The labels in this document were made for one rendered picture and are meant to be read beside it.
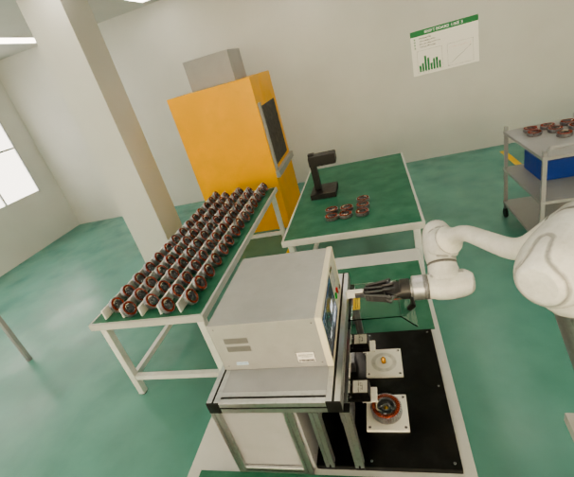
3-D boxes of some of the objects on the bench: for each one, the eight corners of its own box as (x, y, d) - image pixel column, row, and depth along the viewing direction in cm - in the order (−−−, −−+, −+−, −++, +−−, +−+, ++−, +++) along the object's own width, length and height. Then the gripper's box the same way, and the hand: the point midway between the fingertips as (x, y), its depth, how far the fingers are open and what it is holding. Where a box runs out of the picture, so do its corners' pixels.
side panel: (314, 466, 129) (293, 404, 115) (313, 474, 126) (291, 413, 113) (242, 463, 137) (213, 405, 123) (240, 471, 134) (209, 413, 120)
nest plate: (405, 396, 141) (405, 394, 141) (410, 432, 128) (409, 430, 128) (367, 397, 146) (366, 395, 145) (367, 432, 133) (367, 430, 132)
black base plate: (431, 332, 170) (430, 328, 169) (463, 474, 115) (463, 469, 114) (331, 338, 183) (331, 335, 182) (317, 468, 128) (316, 465, 127)
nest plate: (400, 350, 162) (400, 347, 162) (403, 377, 149) (403, 375, 149) (366, 351, 166) (366, 349, 166) (367, 379, 153) (366, 376, 153)
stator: (401, 398, 140) (400, 392, 138) (403, 425, 130) (403, 418, 128) (371, 398, 143) (369, 392, 141) (371, 425, 133) (370, 418, 132)
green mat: (418, 260, 224) (418, 259, 223) (435, 328, 171) (435, 328, 171) (273, 276, 249) (273, 276, 249) (249, 341, 197) (249, 341, 197)
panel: (331, 333, 183) (318, 285, 170) (316, 468, 126) (295, 410, 113) (329, 334, 183) (315, 285, 170) (313, 468, 126) (292, 410, 113)
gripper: (414, 308, 129) (347, 313, 135) (409, 286, 140) (348, 291, 147) (411, 291, 126) (343, 297, 132) (407, 270, 137) (344, 276, 143)
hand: (354, 293), depth 138 cm, fingers closed
